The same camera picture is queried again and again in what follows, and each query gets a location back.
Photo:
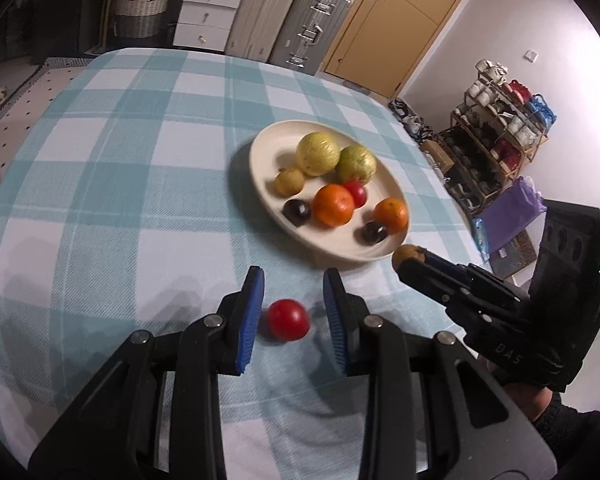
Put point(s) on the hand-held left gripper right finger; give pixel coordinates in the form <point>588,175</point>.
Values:
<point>336,320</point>

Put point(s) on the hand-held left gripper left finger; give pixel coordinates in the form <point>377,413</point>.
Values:
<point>250,320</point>

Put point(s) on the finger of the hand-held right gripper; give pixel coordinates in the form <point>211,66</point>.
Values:
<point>420,280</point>
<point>480,276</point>

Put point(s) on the small brown-yellow fruit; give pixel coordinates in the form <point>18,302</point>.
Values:
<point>405,256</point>

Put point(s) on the red tomato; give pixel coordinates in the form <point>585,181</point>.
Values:
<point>287,320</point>

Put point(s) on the small orange mandarin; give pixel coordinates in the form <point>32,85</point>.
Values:
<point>392,214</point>

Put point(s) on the cream round plate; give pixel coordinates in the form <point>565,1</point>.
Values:
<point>330,245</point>

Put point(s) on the large orange mandarin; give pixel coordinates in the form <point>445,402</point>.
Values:
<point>332,205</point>

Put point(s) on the small yellow-orange fruit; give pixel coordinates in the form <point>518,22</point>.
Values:
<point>289,182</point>

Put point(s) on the person's right forearm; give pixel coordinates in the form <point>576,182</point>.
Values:
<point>570,435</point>

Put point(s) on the blue plastic bag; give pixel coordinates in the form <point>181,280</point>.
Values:
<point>481,237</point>

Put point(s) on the dark purple plum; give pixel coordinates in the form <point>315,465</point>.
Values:
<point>375,232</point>
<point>296,211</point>

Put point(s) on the purple plastic bag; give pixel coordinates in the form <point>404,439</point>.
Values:
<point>510,210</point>

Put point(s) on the small red fruit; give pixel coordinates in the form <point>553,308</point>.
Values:
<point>358,194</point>

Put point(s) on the wooden storage rack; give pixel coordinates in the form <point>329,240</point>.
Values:
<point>480,160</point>

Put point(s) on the small cardboard box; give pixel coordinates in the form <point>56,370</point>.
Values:
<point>437,156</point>

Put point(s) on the yellow-green guava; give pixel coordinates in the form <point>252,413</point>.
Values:
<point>317,154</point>
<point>356,164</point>

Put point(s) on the teal checked tablecloth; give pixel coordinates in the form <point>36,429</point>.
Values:
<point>130,185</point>

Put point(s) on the wooden door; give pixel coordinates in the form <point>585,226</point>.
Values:
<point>405,25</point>

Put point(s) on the silver suitcase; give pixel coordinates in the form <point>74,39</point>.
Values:
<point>310,25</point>

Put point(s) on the beige suitcase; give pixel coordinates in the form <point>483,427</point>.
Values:
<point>260,15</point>

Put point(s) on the white desk with drawers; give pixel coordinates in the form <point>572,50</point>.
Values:
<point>205,15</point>

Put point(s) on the dotted white floor mat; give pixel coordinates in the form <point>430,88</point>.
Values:
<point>30,100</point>

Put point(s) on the wicker basket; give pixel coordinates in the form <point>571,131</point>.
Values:
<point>140,10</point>

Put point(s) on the black fridge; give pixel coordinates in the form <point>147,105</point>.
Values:
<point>55,10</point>

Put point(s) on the white light switch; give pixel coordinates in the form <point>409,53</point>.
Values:
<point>530,55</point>

